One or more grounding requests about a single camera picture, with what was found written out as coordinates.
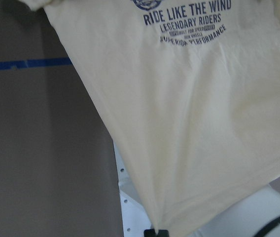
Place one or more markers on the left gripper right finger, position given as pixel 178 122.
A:
pixel 163 233

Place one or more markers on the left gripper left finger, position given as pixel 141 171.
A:
pixel 149 233

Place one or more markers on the cream long-sleeve printed shirt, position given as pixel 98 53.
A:
pixel 189 90

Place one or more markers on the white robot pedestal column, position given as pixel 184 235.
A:
pixel 255 216

